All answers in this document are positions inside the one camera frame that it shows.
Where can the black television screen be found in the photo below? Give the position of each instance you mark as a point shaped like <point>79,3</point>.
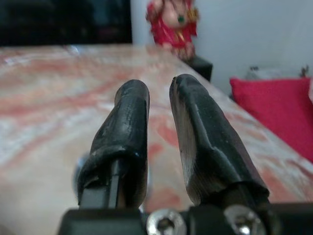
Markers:
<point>61,22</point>

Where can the grey patterned pillow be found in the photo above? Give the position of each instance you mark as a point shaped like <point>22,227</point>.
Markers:
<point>269,73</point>

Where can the red laughing Buddha statue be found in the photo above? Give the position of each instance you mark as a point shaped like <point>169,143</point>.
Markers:
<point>168,31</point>

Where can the black television cabinet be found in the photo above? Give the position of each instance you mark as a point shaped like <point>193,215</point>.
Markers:
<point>201,67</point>

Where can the red cushion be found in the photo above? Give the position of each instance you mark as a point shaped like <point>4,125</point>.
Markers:
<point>276,110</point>

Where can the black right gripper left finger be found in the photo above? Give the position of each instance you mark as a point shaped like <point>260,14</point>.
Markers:
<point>124,137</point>

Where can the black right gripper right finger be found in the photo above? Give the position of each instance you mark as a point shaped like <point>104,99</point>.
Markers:
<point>207,147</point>

